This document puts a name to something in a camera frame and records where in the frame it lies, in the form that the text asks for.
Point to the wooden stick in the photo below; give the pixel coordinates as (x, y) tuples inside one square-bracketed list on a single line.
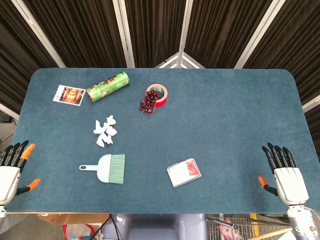
[(272, 233)]

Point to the white partition frame foot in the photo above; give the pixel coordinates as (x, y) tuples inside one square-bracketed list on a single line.
[(180, 62)]

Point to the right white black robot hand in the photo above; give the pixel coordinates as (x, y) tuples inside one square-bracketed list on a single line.
[(290, 185)]

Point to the white partition frame post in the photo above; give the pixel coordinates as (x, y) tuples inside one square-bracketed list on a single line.
[(260, 32), (185, 27), (40, 32), (123, 32)]

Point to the red patterned package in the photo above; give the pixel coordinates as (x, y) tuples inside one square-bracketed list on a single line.
[(228, 230)]

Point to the red gold photo card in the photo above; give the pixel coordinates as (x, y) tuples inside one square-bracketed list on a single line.
[(69, 95)]

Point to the red white plastic bag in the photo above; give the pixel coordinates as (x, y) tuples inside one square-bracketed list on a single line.
[(80, 231)]

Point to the clear case with red filling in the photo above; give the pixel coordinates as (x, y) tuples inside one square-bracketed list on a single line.
[(183, 172)]

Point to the lavender robot torso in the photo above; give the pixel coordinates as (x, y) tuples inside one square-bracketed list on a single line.
[(155, 226)]

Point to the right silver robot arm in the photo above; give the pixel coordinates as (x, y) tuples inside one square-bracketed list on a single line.
[(300, 222)]

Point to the red adhesive tape roll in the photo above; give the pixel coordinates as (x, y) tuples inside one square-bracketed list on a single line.
[(163, 96)]

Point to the pale green hand brush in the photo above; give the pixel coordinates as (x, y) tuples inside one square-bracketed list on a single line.
[(110, 170)]

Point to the blue felt table mat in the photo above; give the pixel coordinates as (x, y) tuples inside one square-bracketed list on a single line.
[(225, 140)]

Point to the brown cardboard box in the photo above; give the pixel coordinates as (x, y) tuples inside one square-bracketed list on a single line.
[(72, 218)]

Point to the green cylindrical snack can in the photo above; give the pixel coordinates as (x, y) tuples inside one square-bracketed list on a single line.
[(108, 86)]

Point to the dark red grape bunch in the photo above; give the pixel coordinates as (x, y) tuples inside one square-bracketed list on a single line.
[(149, 101)]

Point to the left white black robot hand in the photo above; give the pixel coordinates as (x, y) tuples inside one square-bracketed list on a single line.
[(8, 180)]

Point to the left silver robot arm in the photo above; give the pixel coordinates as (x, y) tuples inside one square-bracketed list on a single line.
[(2, 211)]

